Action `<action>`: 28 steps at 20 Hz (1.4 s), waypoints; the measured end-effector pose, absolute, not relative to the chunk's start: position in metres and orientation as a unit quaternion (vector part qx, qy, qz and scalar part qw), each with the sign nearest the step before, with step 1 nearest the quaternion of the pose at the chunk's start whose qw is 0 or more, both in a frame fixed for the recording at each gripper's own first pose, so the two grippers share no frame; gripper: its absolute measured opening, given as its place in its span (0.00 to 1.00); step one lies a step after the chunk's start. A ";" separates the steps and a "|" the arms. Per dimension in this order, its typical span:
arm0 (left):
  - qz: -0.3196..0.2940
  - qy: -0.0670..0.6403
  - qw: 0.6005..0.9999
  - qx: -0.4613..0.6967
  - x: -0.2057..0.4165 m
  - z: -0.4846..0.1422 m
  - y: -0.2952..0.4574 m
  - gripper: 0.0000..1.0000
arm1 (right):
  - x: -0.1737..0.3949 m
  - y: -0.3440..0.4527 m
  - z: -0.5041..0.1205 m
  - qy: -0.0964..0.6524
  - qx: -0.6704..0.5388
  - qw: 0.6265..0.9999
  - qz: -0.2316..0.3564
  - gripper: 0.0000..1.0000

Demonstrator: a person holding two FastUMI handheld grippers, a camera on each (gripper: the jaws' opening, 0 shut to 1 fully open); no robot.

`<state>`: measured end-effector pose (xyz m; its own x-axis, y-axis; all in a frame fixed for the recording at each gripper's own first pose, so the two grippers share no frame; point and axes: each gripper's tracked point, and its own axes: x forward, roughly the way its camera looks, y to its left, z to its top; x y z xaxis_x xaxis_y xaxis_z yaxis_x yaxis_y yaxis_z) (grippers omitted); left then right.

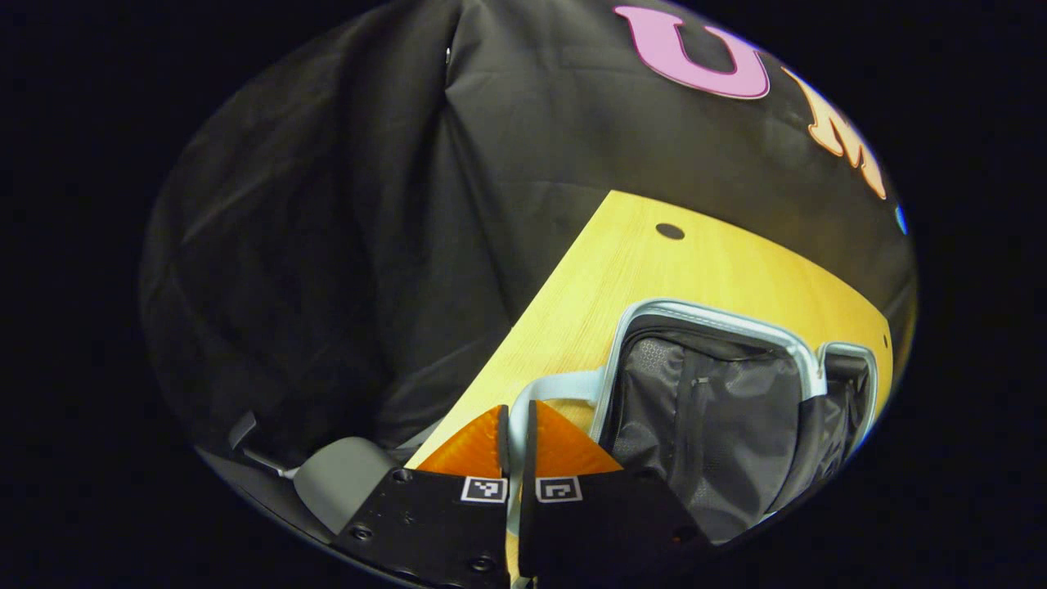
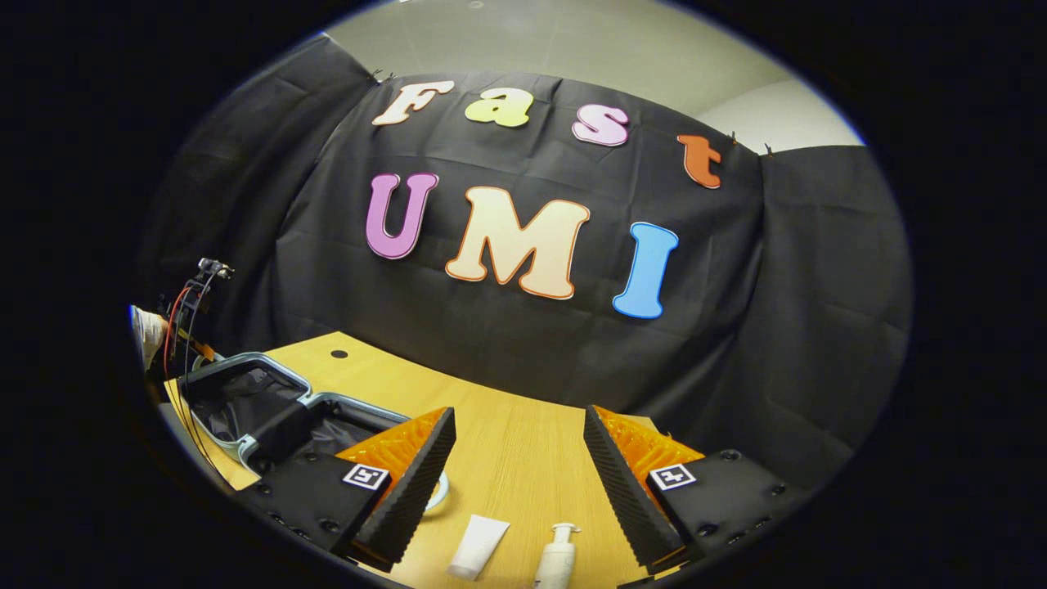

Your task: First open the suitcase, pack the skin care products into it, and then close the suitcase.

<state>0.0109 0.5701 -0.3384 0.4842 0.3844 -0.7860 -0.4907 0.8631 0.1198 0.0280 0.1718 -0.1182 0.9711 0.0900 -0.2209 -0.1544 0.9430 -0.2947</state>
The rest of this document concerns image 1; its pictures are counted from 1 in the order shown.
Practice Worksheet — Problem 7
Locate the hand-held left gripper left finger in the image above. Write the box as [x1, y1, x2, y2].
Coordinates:
[331, 404, 512, 589]

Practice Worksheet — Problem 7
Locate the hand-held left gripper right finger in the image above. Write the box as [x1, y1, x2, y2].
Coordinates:
[519, 399, 714, 582]

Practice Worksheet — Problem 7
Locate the pale blue suitcase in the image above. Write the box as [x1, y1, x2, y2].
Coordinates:
[503, 298, 880, 589]

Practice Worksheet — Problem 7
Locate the grey chair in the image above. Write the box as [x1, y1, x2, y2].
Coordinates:
[227, 409, 399, 537]

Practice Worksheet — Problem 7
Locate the black backdrop cloth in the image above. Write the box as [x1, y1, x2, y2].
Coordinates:
[139, 0, 917, 463]

